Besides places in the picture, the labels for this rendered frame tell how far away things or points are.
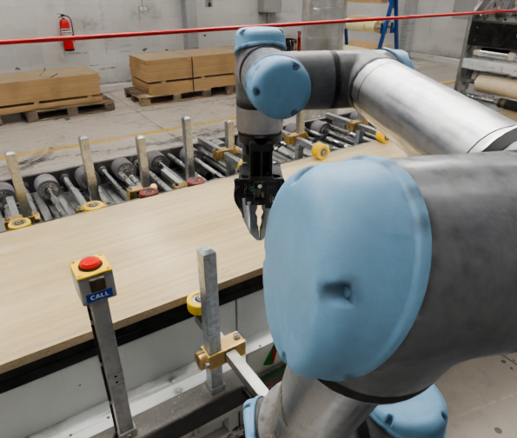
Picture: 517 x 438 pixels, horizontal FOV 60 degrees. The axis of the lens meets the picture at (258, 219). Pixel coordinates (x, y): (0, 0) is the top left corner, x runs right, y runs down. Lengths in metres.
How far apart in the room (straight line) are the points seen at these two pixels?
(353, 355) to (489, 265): 0.07
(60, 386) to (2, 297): 0.33
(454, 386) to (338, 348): 2.28
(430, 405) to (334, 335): 0.44
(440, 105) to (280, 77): 0.20
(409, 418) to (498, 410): 1.86
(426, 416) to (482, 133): 0.37
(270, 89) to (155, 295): 0.94
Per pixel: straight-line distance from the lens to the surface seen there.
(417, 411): 0.63
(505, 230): 0.23
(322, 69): 0.59
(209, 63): 7.58
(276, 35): 0.67
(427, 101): 0.45
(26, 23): 8.08
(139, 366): 1.47
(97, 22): 8.27
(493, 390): 2.54
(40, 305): 1.45
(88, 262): 0.96
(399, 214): 0.21
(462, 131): 0.40
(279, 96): 0.56
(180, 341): 1.48
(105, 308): 1.02
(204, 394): 1.36
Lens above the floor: 1.73
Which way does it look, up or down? 28 degrees down
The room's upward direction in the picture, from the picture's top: straight up
